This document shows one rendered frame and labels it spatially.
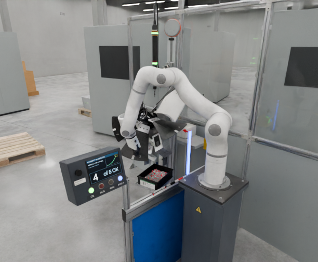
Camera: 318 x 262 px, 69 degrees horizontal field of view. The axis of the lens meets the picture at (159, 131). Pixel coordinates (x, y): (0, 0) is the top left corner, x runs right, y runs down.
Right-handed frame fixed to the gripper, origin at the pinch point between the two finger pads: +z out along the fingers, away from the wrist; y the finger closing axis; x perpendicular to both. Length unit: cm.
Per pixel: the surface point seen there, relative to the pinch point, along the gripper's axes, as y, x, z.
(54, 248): 56, 79, 79
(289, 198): -81, -75, 65
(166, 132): -16.7, -18.1, -12.3
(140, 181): -14.6, 11.6, 11.0
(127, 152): 7.3, 2.8, 0.6
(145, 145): 1.2, -9.9, 0.4
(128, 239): -35, 42, 20
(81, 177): -38, 49, -37
